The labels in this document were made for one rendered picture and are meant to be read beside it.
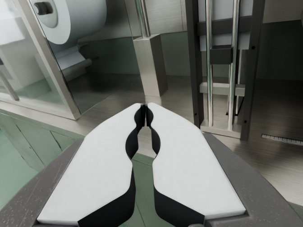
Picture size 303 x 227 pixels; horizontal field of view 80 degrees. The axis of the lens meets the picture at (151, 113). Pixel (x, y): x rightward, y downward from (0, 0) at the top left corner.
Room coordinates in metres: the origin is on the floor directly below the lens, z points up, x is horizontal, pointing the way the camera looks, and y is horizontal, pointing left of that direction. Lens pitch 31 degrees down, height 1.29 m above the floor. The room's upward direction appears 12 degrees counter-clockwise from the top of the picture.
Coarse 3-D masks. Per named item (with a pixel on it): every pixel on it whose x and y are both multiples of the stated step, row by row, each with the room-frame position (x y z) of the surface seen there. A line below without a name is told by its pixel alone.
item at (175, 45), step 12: (264, 24) 0.77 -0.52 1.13; (276, 24) 0.74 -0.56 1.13; (288, 24) 0.72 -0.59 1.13; (300, 24) 0.69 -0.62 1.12; (168, 36) 1.04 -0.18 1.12; (180, 36) 0.99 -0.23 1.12; (264, 36) 0.76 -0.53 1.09; (276, 36) 0.74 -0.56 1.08; (288, 36) 0.71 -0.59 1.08; (300, 36) 0.69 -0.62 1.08; (168, 48) 1.04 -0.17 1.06; (180, 48) 1.00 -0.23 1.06; (264, 48) 0.76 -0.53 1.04; (276, 48) 0.73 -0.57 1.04; (288, 48) 0.71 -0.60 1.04; (300, 48) 0.68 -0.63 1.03; (168, 60) 1.05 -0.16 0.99; (180, 60) 1.00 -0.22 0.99; (204, 60) 0.92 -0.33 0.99; (264, 60) 0.76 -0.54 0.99; (276, 60) 0.73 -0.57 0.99; (288, 60) 0.70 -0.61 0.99; (300, 60) 0.68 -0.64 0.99; (168, 72) 1.06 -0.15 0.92; (180, 72) 1.01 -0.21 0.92; (204, 72) 0.92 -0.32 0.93; (216, 72) 0.88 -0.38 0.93; (228, 72) 0.85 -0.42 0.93; (264, 72) 0.75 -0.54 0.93; (276, 72) 0.72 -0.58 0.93; (288, 72) 0.70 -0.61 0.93; (300, 72) 0.67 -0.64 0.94
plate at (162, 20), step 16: (128, 0) 1.17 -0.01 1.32; (160, 0) 1.05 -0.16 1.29; (176, 0) 0.99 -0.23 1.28; (272, 0) 0.75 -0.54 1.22; (288, 0) 0.72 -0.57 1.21; (128, 16) 1.18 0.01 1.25; (160, 16) 1.05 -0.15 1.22; (176, 16) 1.00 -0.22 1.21; (272, 16) 0.75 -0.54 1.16; (288, 16) 0.72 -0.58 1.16; (160, 32) 1.06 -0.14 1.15
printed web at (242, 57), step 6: (240, 54) 0.52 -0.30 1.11; (246, 54) 0.61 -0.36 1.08; (240, 60) 0.52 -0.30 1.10; (246, 60) 0.62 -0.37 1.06; (240, 66) 0.52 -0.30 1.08; (246, 66) 0.63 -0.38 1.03; (240, 72) 0.53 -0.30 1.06; (246, 72) 0.64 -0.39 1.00; (240, 78) 0.53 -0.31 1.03; (240, 96) 0.56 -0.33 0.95; (240, 102) 0.57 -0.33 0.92
